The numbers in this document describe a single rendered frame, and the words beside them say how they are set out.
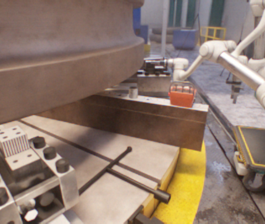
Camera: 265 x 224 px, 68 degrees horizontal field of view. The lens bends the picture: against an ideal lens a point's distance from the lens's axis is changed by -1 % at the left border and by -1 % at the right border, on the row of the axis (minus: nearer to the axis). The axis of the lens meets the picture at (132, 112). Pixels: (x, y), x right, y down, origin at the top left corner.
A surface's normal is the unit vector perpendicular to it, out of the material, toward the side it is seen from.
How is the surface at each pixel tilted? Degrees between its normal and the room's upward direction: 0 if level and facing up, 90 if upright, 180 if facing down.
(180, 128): 90
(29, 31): 90
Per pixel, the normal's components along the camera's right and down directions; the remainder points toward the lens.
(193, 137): -0.39, 0.37
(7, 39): 0.72, 0.16
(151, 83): 0.00, 0.41
